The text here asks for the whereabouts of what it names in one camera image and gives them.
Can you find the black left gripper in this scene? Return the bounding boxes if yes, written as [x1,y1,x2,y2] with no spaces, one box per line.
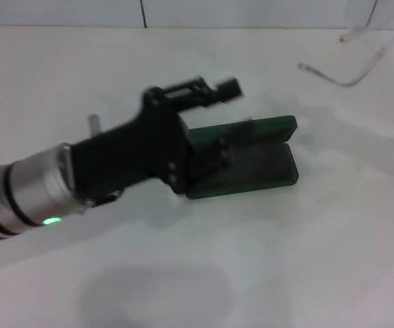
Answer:
[69,77,253,208]

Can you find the left gripper silver plug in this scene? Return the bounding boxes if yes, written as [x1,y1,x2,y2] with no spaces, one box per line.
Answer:
[87,114,102,135]

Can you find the green glasses case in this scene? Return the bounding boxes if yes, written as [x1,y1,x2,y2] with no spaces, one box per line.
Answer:
[185,115,300,201]

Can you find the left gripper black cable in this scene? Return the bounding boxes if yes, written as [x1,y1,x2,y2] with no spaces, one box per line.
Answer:
[80,189,124,209]

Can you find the clear white glasses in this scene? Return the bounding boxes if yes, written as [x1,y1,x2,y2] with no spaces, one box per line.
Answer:
[297,0,394,186]

